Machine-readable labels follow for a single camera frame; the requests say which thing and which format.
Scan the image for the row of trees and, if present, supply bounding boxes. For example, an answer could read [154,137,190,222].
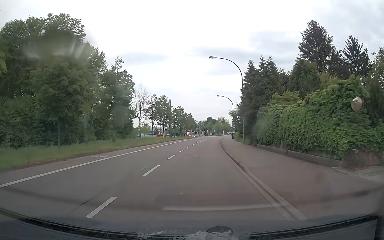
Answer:
[0,0,199,150]

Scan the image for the grey asphalt road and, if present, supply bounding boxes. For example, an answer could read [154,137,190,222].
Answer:
[0,135,307,230]

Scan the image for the grey asphalt pavement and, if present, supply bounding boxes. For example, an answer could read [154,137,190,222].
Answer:
[219,137,384,222]

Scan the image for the car's own bonnet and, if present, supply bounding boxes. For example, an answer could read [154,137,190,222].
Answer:
[0,199,384,240]

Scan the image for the group of conifer trees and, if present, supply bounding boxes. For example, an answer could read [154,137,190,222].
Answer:
[236,19,384,140]

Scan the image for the grass verge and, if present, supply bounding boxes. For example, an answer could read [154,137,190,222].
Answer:
[0,135,201,173]

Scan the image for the low stone wall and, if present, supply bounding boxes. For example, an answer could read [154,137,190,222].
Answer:
[252,143,384,169]

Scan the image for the green ivy hedge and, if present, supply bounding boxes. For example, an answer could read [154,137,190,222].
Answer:
[253,76,384,160]

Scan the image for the tall curved lamp post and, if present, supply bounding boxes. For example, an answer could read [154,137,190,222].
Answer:
[209,56,246,142]

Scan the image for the round traffic mirror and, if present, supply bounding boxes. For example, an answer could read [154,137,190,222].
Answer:
[351,96,365,112]

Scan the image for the road markings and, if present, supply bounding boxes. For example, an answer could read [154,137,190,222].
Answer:
[0,137,209,219]

